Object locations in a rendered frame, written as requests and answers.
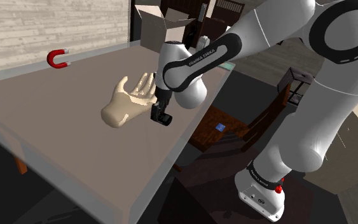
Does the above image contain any beige hand model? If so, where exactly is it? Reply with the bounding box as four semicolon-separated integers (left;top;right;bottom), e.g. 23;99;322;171
100;72;159;129

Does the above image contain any brown wooden low table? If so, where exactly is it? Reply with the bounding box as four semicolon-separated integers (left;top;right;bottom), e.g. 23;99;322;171
187;104;251;153

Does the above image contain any teal flat object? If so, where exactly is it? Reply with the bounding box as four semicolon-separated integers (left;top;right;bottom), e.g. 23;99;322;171
217;61;236;71

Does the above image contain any open cardboard box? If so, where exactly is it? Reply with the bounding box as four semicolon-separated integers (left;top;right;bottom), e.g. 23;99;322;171
134;4;196;54

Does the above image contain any grey table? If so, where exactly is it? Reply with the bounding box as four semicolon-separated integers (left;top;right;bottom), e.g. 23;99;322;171
0;39;237;224

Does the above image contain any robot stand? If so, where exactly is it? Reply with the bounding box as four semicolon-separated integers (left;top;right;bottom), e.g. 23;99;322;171
156;172;348;224

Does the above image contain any dark wooden chair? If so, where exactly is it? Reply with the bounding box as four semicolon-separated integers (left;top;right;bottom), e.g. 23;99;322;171
240;66;315;153

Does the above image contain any dark wooden cabinet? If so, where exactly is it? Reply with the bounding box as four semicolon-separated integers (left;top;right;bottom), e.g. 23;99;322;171
160;0;246;50

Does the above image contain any red horseshoe magnet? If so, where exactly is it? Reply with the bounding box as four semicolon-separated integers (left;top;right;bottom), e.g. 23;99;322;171
46;48;72;69

